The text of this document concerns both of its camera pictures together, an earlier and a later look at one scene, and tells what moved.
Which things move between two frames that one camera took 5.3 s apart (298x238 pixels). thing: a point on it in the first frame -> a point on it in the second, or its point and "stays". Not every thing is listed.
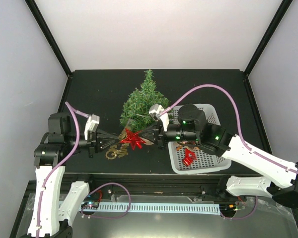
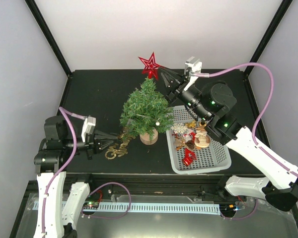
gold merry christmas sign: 120,149 stays
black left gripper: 92,143 stays
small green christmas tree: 135,114 stays
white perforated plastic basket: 206,159 stays
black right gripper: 161,141 -> 169,83
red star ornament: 134,139 -> 150,66
